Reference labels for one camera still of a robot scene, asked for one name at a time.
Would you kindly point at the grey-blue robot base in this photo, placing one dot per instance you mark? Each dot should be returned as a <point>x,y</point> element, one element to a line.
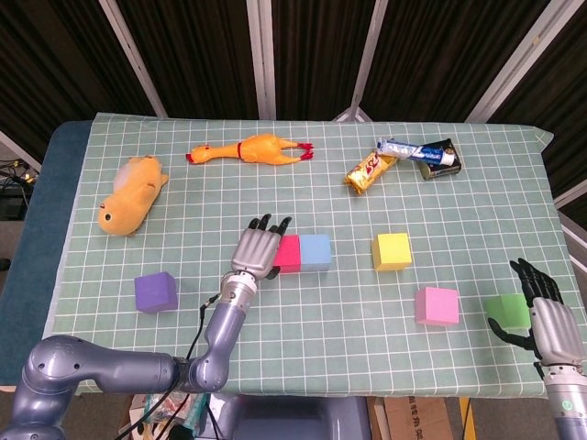
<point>298,419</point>

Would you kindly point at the green checked tablecloth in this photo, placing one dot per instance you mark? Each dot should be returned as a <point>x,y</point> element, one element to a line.
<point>293,206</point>

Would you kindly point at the dark pleated curtain panel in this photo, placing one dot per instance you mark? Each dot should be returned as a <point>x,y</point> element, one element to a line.
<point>316,55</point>
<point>197,55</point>
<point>564,91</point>
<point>435,55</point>
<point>55,69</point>

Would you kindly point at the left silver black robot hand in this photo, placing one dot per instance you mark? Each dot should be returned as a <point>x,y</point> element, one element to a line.
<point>254,252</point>

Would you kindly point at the purple foam cube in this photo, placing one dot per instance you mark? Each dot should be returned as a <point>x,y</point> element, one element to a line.
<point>156,293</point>

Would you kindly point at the light blue foam cube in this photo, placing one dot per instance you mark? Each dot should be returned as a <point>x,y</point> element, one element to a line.
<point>315,253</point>

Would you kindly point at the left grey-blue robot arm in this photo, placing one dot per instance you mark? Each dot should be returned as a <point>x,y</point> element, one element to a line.
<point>229,321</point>

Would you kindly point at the gold snack packet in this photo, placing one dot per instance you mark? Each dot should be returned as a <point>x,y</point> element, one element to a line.
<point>367,174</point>

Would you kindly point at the yellow plush animal toy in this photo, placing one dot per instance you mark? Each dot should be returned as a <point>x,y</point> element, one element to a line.
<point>133,197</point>

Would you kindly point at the white partition post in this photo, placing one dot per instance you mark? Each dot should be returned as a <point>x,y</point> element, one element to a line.
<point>516,62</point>
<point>133,55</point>
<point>261,59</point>
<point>369,55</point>

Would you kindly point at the white blue toothpaste tube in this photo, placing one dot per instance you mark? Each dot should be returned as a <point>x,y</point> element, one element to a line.
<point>413,151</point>

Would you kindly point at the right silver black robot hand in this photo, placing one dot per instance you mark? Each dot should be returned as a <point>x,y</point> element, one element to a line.
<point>555,330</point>

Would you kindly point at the white side frame bar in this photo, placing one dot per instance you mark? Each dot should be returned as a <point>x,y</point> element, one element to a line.
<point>571,194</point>
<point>18,149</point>

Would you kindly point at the red foam cube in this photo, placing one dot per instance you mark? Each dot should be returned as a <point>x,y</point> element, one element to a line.
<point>289,254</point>

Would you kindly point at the pink foam cube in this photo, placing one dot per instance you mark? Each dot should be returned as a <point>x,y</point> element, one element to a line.
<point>438,306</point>

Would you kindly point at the dark tin can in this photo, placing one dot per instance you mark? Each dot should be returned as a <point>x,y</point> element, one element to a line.
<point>438,172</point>

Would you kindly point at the brown cardboard box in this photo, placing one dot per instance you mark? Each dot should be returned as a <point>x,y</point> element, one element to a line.
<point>417,419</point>

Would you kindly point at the yellow rubber chicken toy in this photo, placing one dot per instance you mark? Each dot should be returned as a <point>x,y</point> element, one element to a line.
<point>257,149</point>

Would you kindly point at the colourful plastic packet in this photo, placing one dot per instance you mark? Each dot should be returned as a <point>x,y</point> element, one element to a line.
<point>160,410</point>

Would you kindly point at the yellow foam cube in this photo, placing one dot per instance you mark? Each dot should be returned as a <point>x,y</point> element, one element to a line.
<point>392,252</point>

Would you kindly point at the green foam cube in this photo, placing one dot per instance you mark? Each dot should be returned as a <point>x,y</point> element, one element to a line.
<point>506,311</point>

